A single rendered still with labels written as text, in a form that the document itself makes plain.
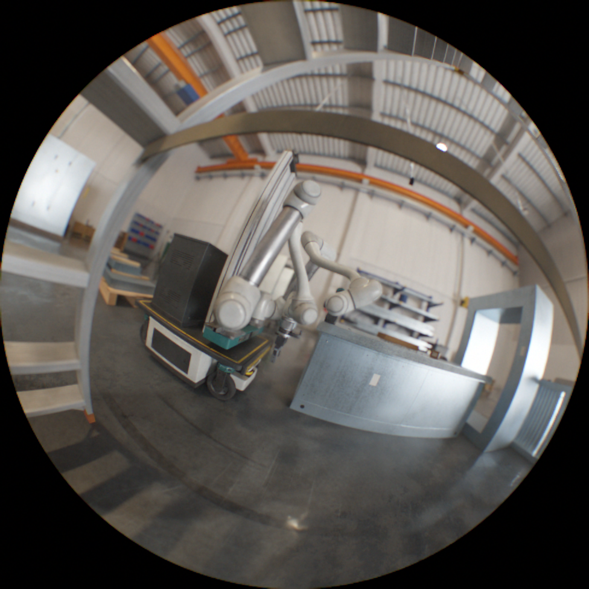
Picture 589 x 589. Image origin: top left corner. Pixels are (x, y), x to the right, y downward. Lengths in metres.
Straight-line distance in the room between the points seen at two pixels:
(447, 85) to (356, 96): 3.34
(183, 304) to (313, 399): 1.01
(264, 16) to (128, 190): 0.31
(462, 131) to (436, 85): 1.91
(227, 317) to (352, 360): 0.80
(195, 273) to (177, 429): 0.82
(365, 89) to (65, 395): 8.10
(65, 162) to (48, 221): 1.46
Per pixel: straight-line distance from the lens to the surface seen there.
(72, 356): 0.50
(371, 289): 0.82
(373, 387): 1.25
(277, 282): 3.85
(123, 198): 0.26
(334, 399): 1.24
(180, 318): 1.11
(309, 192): 0.78
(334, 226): 6.70
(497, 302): 2.48
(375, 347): 1.09
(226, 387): 1.06
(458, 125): 8.17
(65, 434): 0.89
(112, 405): 0.96
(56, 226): 5.98
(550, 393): 2.72
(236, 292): 0.66
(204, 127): 0.17
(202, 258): 1.05
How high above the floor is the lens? 0.70
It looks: 2 degrees up
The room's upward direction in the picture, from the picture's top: 20 degrees clockwise
